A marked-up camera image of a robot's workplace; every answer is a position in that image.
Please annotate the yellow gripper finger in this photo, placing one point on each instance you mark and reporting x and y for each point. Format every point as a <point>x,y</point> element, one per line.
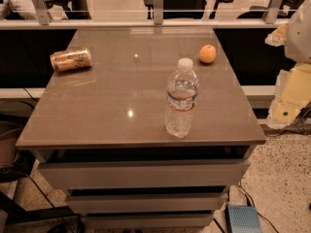
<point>292,94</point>
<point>277,37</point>

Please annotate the clear plastic water bottle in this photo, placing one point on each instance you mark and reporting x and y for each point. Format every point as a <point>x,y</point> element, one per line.
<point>182,91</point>

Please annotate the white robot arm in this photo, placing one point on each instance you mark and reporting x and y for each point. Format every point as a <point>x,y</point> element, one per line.
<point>298,38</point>

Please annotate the black office chair right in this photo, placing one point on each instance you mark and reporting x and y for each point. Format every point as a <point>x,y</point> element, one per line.
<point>278,8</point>

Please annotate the black office chair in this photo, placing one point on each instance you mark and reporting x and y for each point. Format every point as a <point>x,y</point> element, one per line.
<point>184,8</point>
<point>74,9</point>
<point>278,8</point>

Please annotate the orange fruit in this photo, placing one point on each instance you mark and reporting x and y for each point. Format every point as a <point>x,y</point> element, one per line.
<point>207,54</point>

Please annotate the blue perforated box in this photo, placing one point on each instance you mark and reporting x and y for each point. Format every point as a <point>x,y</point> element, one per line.
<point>242,219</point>

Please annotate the grey drawer cabinet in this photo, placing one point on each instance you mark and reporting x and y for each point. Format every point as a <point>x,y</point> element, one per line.
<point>99,134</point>

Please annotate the black office chair left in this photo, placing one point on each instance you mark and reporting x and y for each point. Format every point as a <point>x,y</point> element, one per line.
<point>74,9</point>

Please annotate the orange soda can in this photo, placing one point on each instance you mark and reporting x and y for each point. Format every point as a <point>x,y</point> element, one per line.
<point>71,59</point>

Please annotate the glass partition railing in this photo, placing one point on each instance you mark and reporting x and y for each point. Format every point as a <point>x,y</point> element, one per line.
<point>119,13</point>

